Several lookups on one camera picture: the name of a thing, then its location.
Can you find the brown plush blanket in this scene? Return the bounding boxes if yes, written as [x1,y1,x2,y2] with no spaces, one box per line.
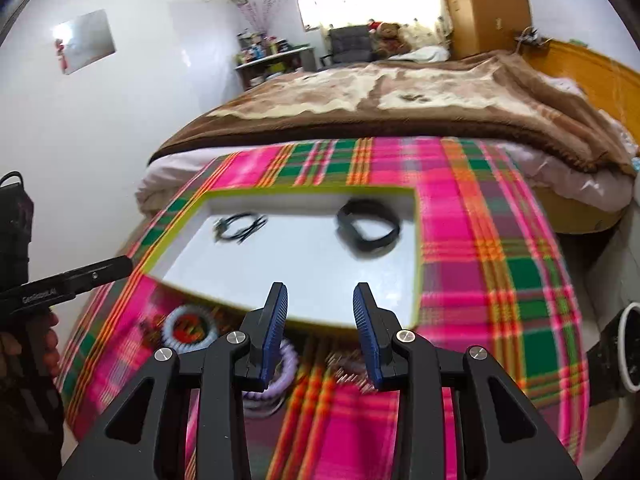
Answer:
[149,52,638,177]

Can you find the wooden wardrobe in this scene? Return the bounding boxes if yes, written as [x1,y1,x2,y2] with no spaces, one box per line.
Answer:
[437,0,533,59]

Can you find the brown teddy bear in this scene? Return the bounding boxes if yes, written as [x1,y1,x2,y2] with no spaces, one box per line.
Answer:
[369,20,414,58]

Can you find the gold rhinestone brooch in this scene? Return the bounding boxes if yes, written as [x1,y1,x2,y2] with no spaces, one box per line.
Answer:
[327,355,370,392]

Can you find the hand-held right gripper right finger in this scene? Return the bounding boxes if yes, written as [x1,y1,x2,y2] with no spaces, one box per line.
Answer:
[352,282,585,480]

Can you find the pink green plaid blanket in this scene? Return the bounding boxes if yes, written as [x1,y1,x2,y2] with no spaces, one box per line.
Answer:
[55,136,591,480]

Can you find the cluster of toiletry bottles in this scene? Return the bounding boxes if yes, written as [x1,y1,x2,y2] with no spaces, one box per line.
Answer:
[237,30,293,63]

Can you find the white-rimmed trash bin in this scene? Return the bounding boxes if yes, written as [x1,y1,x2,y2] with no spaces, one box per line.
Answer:
[585,302,640,392]

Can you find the person's left hand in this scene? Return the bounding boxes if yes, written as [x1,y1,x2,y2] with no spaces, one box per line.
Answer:
[0,311,62,377]

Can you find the black hair tie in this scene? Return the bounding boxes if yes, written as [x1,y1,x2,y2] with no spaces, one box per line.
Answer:
[214,212,268,246]

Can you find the black smart band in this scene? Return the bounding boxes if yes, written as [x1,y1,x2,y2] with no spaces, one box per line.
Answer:
[336,199,402,257]

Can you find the bed with pale sheet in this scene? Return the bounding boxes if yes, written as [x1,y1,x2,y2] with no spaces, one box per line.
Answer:
[136,50,640,236]

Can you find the orange wooden headboard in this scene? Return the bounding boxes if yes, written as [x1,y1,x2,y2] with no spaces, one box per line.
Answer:
[530,37,640,127]

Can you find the wall poster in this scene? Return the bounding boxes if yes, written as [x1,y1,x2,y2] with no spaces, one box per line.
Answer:
[51,9,117,76]

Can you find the yellow-green shallow box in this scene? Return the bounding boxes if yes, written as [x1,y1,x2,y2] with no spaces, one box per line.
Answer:
[134,186,425,333]

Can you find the pale blue spiral hair tie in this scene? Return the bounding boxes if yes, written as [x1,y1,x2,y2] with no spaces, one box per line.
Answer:
[162,305,221,353]

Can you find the purple spiral hair tie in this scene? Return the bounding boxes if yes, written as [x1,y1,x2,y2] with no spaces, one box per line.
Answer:
[244,339,299,413]

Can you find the dressing desk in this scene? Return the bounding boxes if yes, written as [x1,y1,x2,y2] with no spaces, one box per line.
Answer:
[235,45,318,92]

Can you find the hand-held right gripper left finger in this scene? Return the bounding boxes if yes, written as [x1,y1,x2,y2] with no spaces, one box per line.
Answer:
[59,281,290,480]

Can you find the dark grey chair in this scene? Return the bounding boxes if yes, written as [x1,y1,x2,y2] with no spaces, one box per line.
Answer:
[322,25,376,66]

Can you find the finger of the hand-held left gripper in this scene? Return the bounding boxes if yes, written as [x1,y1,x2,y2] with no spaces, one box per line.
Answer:
[62,255,135,301]

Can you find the tangled charger cables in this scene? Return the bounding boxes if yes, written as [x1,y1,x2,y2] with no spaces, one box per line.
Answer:
[515,26,552,49]

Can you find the pink decorative branches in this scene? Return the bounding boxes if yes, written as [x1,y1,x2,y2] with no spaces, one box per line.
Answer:
[239,0,286,36]

